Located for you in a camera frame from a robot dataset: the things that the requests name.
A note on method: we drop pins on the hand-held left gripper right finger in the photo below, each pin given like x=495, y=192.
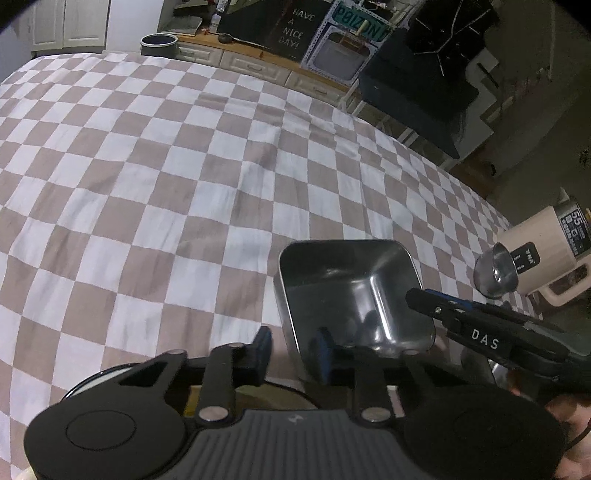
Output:
x=321, y=355

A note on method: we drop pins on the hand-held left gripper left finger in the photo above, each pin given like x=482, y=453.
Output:
x=262, y=355

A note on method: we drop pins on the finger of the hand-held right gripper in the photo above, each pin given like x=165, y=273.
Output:
x=427, y=304
x=445, y=297

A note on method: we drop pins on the small stainless steel cup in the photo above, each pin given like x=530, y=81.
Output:
x=489, y=277

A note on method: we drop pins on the rectangular stainless steel tray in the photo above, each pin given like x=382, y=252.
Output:
x=351, y=277

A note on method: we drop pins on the white leaf print square plate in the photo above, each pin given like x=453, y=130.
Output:
x=92, y=381

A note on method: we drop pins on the person's right hand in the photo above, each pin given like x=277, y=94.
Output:
x=575, y=434

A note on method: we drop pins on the cream electric kettle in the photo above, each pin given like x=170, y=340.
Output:
x=540, y=235

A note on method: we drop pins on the dark sofa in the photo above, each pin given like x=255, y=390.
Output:
x=415, y=101

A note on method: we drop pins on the brown white checkered cloth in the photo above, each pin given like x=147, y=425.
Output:
x=138, y=184

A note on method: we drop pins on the blue white printed box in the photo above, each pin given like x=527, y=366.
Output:
x=339, y=55

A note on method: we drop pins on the black vest with white trim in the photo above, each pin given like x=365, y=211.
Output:
x=452, y=32

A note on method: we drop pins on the wooden drawer cabinet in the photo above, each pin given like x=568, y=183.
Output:
x=249, y=64

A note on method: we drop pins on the black cloth with white lettering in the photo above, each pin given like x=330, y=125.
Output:
x=295, y=27

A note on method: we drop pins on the black oval object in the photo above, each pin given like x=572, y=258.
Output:
x=226, y=38

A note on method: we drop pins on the grey pot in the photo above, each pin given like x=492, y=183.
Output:
x=158, y=46

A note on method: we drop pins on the white kitchen cabinet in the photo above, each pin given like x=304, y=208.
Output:
x=69, y=23

